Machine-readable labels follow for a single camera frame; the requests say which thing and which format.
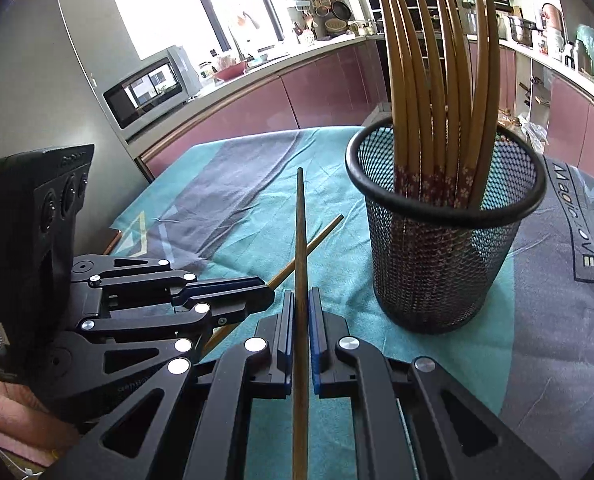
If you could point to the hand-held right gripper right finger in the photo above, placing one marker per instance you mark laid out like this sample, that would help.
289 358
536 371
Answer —
317 340

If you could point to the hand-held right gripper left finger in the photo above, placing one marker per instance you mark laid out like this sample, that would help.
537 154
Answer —
289 340

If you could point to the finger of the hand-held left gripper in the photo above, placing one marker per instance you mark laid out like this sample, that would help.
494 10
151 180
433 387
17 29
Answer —
242 305
217 287

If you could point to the wooden chopstick with patterned end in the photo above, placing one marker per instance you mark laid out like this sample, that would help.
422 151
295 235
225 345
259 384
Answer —
317 240
301 240

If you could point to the black mesh holder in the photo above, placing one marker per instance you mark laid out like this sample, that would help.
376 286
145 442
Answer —
442 270

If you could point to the bunch of wooden chopsticks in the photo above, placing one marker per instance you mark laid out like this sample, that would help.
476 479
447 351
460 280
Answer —
427 85

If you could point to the person's left forearm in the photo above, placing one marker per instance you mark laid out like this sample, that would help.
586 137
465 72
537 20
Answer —
12 410

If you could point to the silver refrigerator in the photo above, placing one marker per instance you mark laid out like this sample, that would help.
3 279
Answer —
37 70

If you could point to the silver microwave oven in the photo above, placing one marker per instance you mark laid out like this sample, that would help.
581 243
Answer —
152 87

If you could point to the long pink base cabinet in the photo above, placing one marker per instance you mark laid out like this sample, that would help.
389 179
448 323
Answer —
297 95

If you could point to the red bowl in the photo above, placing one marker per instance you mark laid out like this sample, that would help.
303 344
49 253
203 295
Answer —
228 72

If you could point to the teal and grey tablecloth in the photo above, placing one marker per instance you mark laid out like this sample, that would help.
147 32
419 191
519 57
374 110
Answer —
537 310

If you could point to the steel sink faucet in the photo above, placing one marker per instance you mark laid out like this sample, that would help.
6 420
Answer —
238 42

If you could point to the kitchen window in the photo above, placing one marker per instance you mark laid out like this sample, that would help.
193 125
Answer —
177 5

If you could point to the clear plastic bag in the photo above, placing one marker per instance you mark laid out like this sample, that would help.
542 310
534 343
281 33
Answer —
533 136

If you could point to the hanging pans and strainers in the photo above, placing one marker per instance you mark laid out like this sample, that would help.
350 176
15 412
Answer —
334 10

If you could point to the pink base cabinet with shelf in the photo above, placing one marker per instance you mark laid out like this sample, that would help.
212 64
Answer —
577 110

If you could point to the large steel stockpot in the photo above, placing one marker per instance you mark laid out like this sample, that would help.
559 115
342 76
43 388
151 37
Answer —
521 31

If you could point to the white jar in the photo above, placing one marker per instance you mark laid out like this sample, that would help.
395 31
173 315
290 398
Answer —
555 41

